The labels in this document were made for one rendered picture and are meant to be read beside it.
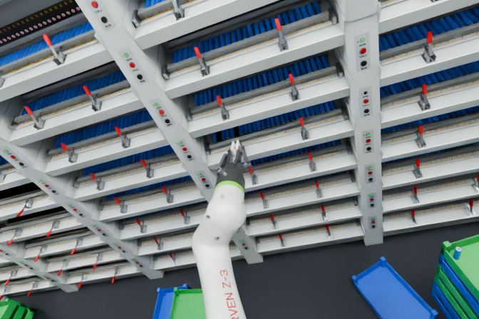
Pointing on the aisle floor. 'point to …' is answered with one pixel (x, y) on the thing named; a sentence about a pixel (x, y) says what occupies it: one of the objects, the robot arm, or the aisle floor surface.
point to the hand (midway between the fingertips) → (235, 148)
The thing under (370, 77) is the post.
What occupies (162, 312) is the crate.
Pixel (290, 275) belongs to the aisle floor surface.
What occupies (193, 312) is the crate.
